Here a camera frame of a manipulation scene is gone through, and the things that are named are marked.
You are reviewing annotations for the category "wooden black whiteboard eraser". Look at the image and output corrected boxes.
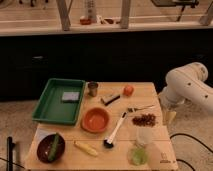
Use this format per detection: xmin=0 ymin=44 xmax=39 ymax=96
xmin=101 ymin=94 xmax=120 ymax=106

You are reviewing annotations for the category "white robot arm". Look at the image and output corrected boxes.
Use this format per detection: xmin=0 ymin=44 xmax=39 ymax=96
xmin=158 ymin=62 xmax=213 ymax=125

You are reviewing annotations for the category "red orange bowl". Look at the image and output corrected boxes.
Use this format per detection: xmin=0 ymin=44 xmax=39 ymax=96
xmin=81 ymin=107 xmax=110 ymax=133

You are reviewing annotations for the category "dark brown bowl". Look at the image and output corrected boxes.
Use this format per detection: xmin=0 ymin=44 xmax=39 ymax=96
xmin=37 ymin=133 xmax=65 ymax=163

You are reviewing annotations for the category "small metal cup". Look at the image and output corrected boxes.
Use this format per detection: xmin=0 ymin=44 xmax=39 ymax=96
xmin=88 ymin=81 xmax=98 ymax=97

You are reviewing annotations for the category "yellow corn cob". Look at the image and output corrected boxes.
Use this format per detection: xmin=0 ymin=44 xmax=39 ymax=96
xmin=74 ymin=141 xmax=98 ymax=157

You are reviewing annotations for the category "grey sponge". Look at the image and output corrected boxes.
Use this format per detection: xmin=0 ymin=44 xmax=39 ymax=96
xmin=62 ymin=92 xmax=80 ymax=102

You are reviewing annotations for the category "green plastic tray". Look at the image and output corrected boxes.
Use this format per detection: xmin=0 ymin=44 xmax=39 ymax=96
xmin=32 ymin=78 xmax=85 ymax=125

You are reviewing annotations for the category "green cucumber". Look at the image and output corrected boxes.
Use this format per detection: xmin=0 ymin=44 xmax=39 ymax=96
xmin=48 ymin=133 xmax=59 ymax=162

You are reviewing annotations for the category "red object on shelf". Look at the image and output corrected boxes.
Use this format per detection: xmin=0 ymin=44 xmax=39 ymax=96
xmin=80 ymin=18 xmax=92 ymax=25

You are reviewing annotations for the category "black stand at left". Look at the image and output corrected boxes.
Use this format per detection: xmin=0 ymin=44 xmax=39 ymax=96
xmin=6 ymin=136 xmax=14 ymax=171

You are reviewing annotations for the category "black cable on floor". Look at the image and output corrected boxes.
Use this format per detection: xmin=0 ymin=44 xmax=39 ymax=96
xmin=169 ymin=132 xmax=213 ymax=171

